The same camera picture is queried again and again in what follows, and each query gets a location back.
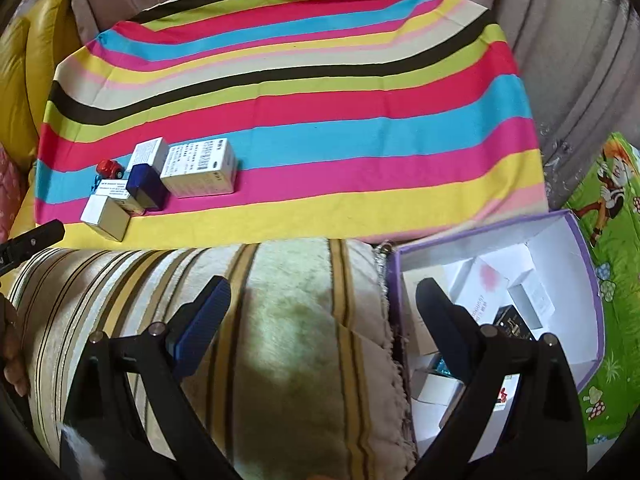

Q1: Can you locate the beige striped plush cushion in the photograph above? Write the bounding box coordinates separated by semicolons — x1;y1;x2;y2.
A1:
7;237;416;480

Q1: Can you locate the grey floral fabric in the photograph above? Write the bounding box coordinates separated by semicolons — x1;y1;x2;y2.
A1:
542;0;640;211

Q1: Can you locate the silver white text box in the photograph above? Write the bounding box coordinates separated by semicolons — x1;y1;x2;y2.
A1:
95;177;146;216

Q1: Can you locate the red toy car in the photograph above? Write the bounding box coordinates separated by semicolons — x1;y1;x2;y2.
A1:
96;159;126;180

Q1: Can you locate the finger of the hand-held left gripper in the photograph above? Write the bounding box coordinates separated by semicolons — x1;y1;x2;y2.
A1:
0;220;66;276

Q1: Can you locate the white blue-label box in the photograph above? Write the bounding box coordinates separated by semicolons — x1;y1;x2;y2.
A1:
161;138;237;198

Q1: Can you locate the black barcode box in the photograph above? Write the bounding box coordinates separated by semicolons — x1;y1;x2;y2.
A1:
492;305;543;343

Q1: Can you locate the white printed-text box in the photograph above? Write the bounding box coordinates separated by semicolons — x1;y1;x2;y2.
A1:
125;137;170;173

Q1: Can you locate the yellow leather cushion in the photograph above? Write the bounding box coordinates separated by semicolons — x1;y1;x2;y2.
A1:
0;0;83;171

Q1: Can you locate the large cream cardboard box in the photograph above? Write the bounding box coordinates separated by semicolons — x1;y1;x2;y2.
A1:
402;259;503;356

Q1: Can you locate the pink quilted jacket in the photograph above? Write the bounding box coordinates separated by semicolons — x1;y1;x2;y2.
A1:
0;145;28;241

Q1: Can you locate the person's left hand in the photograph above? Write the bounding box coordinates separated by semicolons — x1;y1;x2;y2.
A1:
0;297;31;397

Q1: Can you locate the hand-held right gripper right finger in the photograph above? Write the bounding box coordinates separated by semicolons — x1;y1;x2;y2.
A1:
407;277;588;480

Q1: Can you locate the purple cardboard box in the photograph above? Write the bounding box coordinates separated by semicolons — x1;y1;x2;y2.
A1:
385;209;607;461

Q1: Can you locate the white red-print medicine box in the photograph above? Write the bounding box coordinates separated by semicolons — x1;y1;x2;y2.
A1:
492;375;523;413

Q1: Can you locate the dark blue box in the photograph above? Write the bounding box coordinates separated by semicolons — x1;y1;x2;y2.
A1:
126;164;170;211

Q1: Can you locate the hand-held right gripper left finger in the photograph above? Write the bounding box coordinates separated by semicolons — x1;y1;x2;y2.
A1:
60;275;236;480

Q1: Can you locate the colourful striped cloth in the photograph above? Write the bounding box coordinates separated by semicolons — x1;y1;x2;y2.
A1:
34;0;551;251

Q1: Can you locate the green cartoon play mat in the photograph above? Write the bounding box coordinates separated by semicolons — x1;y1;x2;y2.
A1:
560;132;640;446

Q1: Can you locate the white grey small box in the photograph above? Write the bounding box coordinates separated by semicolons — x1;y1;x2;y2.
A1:
80;195;131;242

